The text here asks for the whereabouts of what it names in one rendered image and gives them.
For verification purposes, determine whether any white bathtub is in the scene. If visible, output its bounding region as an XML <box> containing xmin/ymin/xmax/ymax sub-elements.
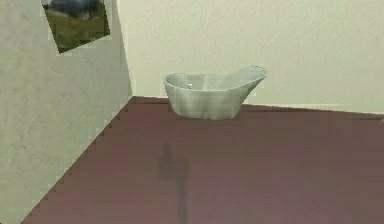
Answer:
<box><xmin>163</xmin><ymin>65</ymin><xmax>268</xmax><ymax>121</ymax></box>

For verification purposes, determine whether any framed landscape picture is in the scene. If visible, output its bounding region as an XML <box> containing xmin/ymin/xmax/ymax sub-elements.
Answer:
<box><xmin>40</xmin><ymin>0</ymin><xmax>112</xmax><ymax>55</ymax></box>

